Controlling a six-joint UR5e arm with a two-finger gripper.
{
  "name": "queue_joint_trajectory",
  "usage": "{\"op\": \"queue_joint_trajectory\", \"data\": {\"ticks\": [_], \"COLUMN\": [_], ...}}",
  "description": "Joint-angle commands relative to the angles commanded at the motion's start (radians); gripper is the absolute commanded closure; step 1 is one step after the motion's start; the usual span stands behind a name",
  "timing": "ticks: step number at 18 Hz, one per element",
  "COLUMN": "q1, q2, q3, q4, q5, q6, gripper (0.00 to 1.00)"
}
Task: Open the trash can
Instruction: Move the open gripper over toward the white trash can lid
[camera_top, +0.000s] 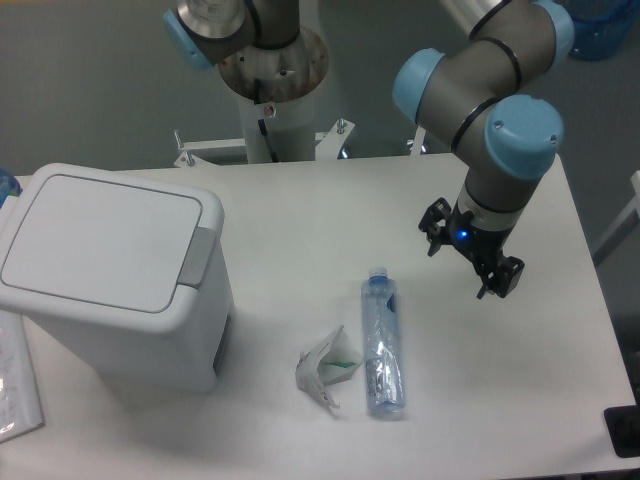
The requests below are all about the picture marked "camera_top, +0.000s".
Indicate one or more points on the crumpled white paper carton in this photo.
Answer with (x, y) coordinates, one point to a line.
(333, 360)

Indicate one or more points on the clear crushed plastic bottle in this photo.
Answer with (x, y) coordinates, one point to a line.
(383, 373)

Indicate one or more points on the blue water jug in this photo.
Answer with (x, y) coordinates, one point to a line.
(601, 27)

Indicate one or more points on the black device at edge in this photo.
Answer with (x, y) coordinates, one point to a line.
(623, 427)

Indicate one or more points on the white notebook in plastic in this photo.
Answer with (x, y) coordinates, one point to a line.
(21, 407)

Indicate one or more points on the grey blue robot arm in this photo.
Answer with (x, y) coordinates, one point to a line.
(472, 102)

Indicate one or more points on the white push-lid trash can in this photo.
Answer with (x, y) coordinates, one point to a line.
(127, 273)

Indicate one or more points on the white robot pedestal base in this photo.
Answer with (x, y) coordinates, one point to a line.
(275, 82)

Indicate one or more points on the white frame at right edge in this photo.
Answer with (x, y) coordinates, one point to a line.
(626, 221)

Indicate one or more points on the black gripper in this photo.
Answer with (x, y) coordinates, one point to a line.
(499, 274)

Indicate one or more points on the blue bottle at left edge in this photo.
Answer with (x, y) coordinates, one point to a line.
(9, 186)

